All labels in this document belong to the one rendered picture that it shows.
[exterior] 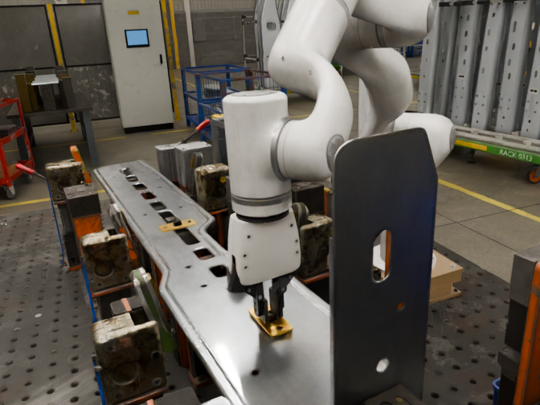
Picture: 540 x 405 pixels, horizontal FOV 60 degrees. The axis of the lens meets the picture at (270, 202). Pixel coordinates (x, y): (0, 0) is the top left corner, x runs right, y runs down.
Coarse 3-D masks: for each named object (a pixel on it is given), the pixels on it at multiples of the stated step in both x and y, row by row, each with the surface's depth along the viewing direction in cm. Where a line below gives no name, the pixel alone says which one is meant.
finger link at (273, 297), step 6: (288, 276) 71; (276, 282) 71; (288, 282) 71; (270, 288) 72; (276, 288) 71; (270, 294) 72; (276, 294) 71; (282, 294) 71; (270, 300) 73; (276, 300) 71; (282, 300) 71; (270, 306) 73; (276, 306) 71; (282, 306) 71; (276, 312) 72; (282, 312) 71
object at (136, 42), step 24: (120, 0) 688; (144, 0) 699; (120, 24) 698; (144, 24) 709; (120, 48) 708; (144, 48) 720; (120, 72) 718; (144, 72) 730; (120, 96) 728; (144, 96) 741; (168, 96) 754; (144, 120) 752; (168, 120) 765
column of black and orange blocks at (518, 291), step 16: (528, 256) 47; (512, 272) 48; (528, 272) 47; (512, 288) 49; (528, 288) 47; (512, 304) 49; (528, 304) 48; (512, 320) 50; (528, 320) 48; (512, 336) 50; (528, 336) 48; (512, 352) 52; (528, 352) 49; (512, 368) 51; (528, 368) 49; (512, 384) 52; (528, 384) 50; (512, 400) 52; (528, 400) 51
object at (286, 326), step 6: (252, 312) 74; (270, 312) 72; (258, 318) 72; (270, 318) 71; (276, 318) 72; (282, 318) 72; (264, 324) 71; (270, 324) 71; (276, 324) 71; (282, 324) 71; (288, 324) 71; (270, 330) 69; (276, 330) 69; (282, 330) 69; (288, 330) 69; (276, 336) 68
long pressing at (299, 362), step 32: (128, 192) 138; (160, 192) 136; (128, 224) 117; (160, 224) 113; (160, 256) 97; (192, 256) 96; (224, 256) 95; (160, 288) 85; (192, 288) 84; (224, 288) 83; (288, 288) 82; (192, 320) 74; (224, 320) 74; (288, 320) 73; (320, 320) 73; (224, 352) 66; (256, 352) 66; (288, 352) 66; (320, 352) 65; (224, 384) 61; (256, 384) 60; (288, 384) 60; (320, 384) 59
